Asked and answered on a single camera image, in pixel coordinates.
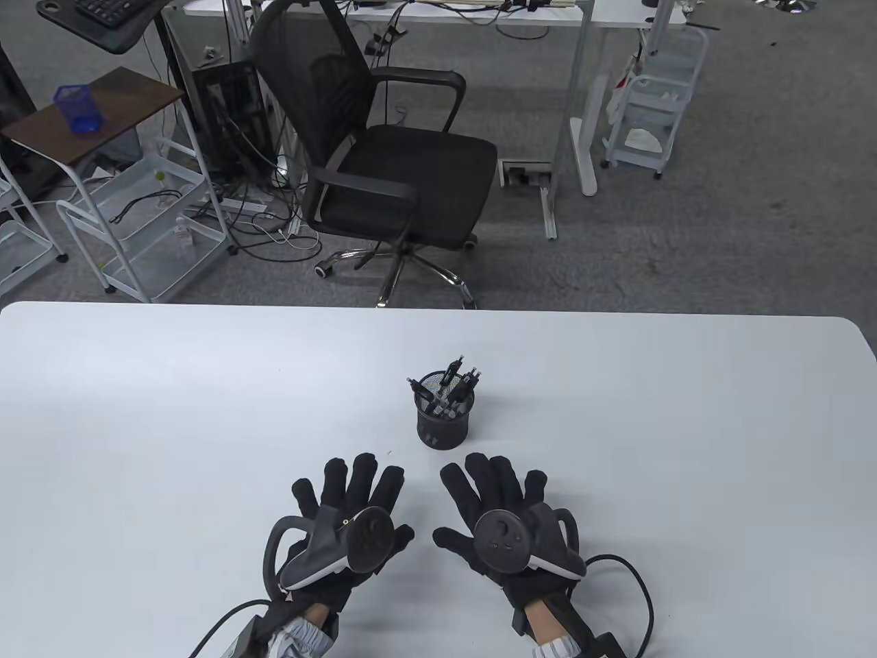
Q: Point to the white metal leg desk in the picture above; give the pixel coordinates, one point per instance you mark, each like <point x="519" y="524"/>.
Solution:
<point x="616" y="14"/>

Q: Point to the clear spray bottle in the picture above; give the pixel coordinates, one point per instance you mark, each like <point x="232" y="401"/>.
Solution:
<point x="183" y="236"/>

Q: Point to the black mesh pen holder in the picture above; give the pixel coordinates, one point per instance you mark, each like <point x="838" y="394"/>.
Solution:
<point x="442" y="432"/>

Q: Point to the pale tiered rolling cart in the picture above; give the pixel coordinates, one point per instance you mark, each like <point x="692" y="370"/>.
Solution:
<point x="654" y="96"/>

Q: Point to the white power strip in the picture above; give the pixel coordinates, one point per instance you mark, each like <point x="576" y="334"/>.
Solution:
<point x="240" y="204"/>

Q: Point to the blue mesh pen holder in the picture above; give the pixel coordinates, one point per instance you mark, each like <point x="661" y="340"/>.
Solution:
<point x="81" y="110"/>

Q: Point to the person's right hand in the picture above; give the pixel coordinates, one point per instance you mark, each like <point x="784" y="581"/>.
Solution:
<point x="493" y="490"/>

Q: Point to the person's left hand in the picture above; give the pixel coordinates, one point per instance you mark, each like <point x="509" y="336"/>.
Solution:
<point x="356" y="486"/>

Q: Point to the person's right forearm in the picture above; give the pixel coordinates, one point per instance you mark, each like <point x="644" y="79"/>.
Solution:
<point x="551" y="620"/>

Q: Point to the black computer tower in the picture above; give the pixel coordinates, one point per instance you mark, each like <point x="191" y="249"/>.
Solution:
<point x="226" y="116"/>

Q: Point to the person's left forearm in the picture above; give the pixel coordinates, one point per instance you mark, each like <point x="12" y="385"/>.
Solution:
<point x="301" y="641"/>

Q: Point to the metal floor socket box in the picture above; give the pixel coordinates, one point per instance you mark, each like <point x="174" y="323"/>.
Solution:
<point x="526" y="173"/>

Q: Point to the white crumpled cloth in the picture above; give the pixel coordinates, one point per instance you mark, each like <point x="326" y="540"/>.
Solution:
<point x="643" y="140"/>

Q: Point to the black keyboard stand tray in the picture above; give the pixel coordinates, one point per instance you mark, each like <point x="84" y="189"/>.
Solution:
<point x="116" y="34"/>

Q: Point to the black mesh office chair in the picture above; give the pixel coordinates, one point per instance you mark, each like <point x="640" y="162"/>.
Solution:
<point x="404" y="178"/>

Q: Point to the white cart with brown top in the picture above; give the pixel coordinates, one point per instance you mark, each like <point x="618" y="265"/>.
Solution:
<point x="96" y="116"/>

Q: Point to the black forearm pack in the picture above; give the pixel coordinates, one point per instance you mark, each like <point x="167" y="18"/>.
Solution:
<point x="250" y="641"/>
<point x="610" y="648"/>

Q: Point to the black keyboard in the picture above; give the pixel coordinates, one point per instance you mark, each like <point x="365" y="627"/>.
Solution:
<point x="103" y="8"/>

